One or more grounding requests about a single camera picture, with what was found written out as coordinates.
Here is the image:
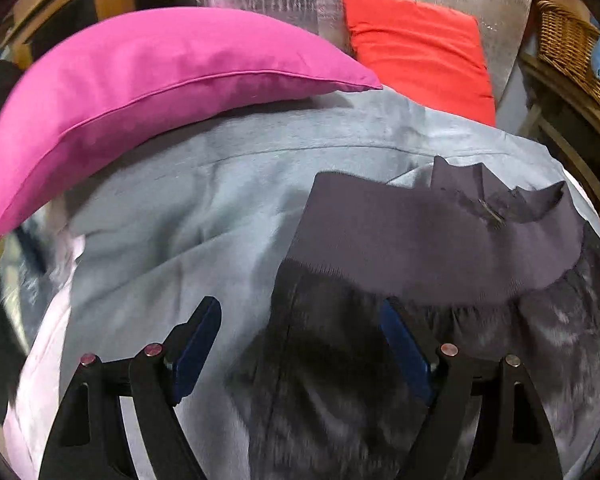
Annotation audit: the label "wooden bench frame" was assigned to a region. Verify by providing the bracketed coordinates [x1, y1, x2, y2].
[518, 53, 600, 214]

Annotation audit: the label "pink terry towel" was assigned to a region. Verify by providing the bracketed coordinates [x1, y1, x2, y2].
[0, 199, 86, 480]

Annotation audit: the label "dark ripstop shorts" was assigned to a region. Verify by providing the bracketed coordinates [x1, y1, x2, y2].
[233, 158, 600, 479]

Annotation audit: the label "wicker basket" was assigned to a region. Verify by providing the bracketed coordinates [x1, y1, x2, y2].
[536, 0, 600, 105]

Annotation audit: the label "red pillow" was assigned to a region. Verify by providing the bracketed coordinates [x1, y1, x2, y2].
[341, 0, 496, 126]

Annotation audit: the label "magenta pillow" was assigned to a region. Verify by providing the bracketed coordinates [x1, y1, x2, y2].
[0, 6, 380, 237]

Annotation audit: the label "grey bed sheet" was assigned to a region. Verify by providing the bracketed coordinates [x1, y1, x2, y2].
[2, 84, 600, 480]

